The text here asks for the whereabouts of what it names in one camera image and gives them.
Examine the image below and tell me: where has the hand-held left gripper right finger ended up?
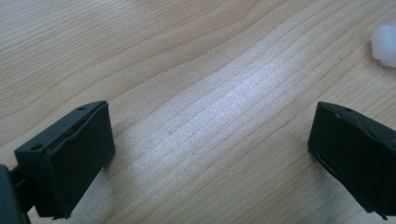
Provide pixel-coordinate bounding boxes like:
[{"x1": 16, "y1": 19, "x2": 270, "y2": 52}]
[{"x1": 307, "y1": 101, "x2": 396, "y2": 221}]

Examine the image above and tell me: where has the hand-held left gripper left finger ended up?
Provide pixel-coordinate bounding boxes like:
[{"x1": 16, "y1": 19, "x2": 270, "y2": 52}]
[{"x1": 13, "y1": 100, "x2": 117, "y2": 220}]

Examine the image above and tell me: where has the orange highlighter with white cap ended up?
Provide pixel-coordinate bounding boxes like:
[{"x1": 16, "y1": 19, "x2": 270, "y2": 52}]
[{"x1": 371, "y1": 23, "x2": 396, "y2": 69}]

